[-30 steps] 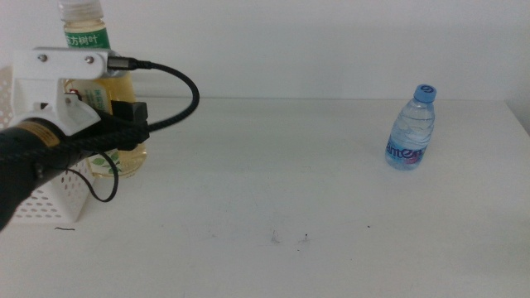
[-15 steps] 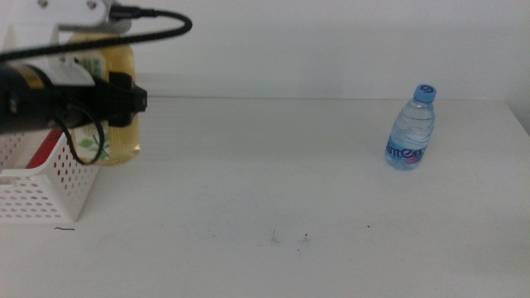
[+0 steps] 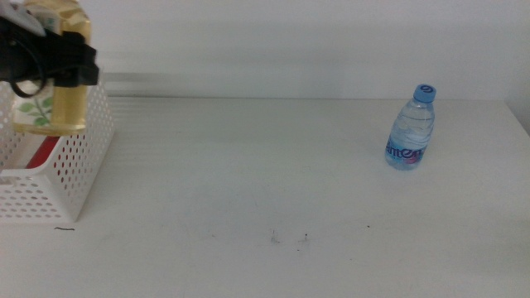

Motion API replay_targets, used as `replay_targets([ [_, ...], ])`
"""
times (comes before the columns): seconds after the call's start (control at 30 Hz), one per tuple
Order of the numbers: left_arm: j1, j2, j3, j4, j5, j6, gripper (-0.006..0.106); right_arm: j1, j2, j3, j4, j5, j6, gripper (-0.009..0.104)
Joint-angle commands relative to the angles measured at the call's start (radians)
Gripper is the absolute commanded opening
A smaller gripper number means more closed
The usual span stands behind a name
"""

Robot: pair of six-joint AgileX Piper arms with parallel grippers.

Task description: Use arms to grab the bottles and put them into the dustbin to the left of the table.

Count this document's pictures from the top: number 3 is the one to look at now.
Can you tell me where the yellow tea bottle white cap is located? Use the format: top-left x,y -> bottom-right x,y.
11,0 -> 93,137

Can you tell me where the red cola can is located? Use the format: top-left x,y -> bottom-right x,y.
25,135 -> 61,170

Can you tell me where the clear water bottle blue cap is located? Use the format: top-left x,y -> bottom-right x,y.
384,83 -> 437,171

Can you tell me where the white perforated plastic basket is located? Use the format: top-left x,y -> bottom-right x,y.
0,78 -> 116,224

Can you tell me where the thin black left gripper cable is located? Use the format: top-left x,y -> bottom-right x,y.
7,39 -> 47,99

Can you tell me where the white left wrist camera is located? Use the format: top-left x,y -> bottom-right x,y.
0,2 -> 46,38

